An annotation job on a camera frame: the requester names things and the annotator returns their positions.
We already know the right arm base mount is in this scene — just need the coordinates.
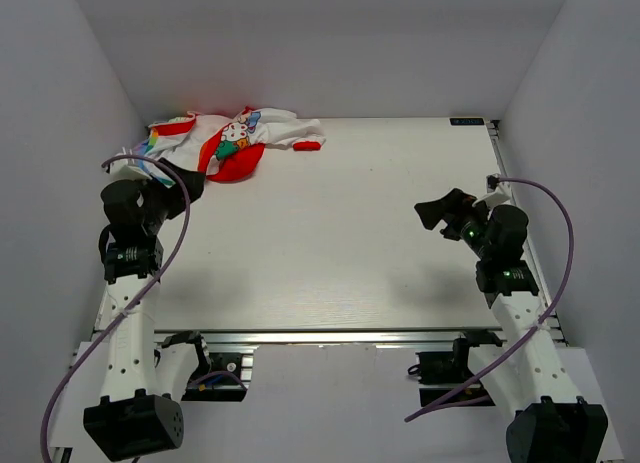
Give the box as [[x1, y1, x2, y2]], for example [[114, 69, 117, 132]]
[[407, 330, 503, 407]]

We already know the colourful red white kids jacket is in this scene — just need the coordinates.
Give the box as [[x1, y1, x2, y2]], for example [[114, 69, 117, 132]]
[[122, 107, 326, 187]]

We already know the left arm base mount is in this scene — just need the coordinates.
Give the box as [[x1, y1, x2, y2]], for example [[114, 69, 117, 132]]
[[152, 331, 247, 402]]

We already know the aluminium table rail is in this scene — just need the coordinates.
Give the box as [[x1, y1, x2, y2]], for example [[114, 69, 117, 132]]
[[487, 120, 569, 344], [149, 327, 506, 348]]

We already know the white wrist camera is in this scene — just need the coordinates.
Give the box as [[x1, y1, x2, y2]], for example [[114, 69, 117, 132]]
[[478, 174, 513, 211], [108, 159, 149, 180]]

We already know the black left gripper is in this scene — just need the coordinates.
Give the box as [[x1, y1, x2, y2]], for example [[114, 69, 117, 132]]
[[135, 158, 204, 236]]

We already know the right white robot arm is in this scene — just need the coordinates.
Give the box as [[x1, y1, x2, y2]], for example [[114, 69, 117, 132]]
[[414, 186, 608, 462]]

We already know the aluminium table front rail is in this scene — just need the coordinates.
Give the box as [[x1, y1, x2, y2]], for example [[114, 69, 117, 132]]
[[149, 327, 506, 348]]

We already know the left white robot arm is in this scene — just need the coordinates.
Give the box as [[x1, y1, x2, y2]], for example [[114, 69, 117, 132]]
[[83, 165, 212, 462]]

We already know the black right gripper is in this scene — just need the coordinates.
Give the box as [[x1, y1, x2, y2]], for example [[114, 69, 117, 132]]
[[415, 188, 495, 260]]

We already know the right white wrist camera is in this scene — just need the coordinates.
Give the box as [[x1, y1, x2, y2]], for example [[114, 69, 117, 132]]
[[478, 174, 513, 211]]

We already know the aluminium table right rail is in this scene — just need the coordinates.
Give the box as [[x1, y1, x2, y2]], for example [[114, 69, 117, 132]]
[[487, 120, 569, 344]]

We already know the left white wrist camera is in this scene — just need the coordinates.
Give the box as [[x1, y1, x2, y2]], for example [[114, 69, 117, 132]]
[[108, 159, 149, 180]]

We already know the blue label sticker right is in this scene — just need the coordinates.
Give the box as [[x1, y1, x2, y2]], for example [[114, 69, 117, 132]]
[[449, 117, 485, 126]]

